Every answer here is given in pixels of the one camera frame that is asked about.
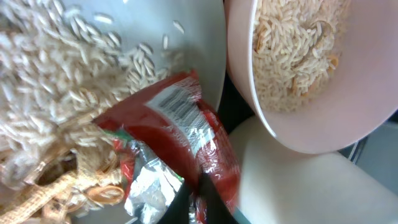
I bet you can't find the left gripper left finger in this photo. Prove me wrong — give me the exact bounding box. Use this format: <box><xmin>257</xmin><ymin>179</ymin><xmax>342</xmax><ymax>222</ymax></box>
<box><xmin>161</xmin><ymin>182</ymin><xmax>192</xmax><ymax>224</ymax></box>

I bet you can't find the pink bowl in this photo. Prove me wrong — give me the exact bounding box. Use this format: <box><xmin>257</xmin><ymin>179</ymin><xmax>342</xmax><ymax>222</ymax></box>
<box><xmin>224</xmin><ymin>0</ymin><xmax>397</xmax><ymax>154</ymax></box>

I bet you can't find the white cup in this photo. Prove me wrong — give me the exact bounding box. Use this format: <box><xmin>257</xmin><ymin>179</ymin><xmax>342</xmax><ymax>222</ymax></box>
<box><xmin>229</xmin><ymin>117</ymin><xmax>397</xmax><ymax>223</ymax></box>

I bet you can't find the peanut shells and rice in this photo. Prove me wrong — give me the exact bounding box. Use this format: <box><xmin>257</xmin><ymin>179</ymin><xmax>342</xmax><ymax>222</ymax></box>
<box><xmin>1</xmin><ymin>1</ymin><xmax>182</xmax><ymax>223</ymax></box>

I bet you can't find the red snack wrapper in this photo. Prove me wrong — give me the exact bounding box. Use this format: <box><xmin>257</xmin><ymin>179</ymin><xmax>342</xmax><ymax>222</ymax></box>
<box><xmin>94</xmin><ymin>70</ymin><xmax>240</xmax><ymax>223</ymax></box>

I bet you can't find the rice in bowl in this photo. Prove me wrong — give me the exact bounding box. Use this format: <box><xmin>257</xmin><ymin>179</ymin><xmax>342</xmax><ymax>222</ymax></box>
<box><xmin>252</xmin><ymin>0</ymin><xmax>351</xmax><ymax>112</ymax></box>

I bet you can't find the grey plate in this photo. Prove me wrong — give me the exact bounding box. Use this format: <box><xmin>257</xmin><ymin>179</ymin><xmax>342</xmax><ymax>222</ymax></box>
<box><xmin>60</xmin><ymin>1</ymin><xmax>225</xmax><ymax>106</ymax></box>

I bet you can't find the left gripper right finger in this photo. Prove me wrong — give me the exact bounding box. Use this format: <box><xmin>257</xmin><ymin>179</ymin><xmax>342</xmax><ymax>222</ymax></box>
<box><xmin>199</xmin><ymin>173</ymin><xmax>238</xmax><ymax>224</ymax></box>

